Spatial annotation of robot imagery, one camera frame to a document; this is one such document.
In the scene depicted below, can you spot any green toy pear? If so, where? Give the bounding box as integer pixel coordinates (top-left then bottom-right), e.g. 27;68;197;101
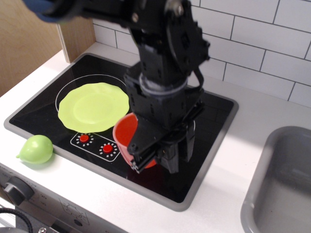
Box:
16;135;53;164

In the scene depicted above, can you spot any wooden side panel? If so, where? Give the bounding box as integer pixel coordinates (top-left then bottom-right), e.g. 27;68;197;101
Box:
0;0;96;95

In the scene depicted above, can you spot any grey toy sink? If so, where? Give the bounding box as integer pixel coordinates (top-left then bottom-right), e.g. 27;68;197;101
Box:
241;126;311;233

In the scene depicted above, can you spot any black braided cable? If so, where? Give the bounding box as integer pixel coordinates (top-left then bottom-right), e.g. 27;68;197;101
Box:
0;207;34;233

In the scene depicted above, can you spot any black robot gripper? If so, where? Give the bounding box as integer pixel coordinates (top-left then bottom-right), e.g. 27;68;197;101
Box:
124;67;204;174

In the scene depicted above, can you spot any grey oven front panel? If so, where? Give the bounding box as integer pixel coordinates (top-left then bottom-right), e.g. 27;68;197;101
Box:
0;165;125;233

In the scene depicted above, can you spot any black toy stovetop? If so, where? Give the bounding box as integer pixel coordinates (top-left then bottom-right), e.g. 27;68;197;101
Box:
4;54;238;211

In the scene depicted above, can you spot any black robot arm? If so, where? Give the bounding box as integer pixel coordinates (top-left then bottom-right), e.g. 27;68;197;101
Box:
25;0;209;173

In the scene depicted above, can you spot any grey oven knob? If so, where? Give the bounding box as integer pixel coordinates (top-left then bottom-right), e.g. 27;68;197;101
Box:
4;177;34;206

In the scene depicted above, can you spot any orange plastic cup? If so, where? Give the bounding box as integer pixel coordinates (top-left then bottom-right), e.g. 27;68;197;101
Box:
112;112;158;169

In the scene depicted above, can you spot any lime green plastic plate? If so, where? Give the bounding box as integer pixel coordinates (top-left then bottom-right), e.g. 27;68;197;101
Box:
58;83;130;133

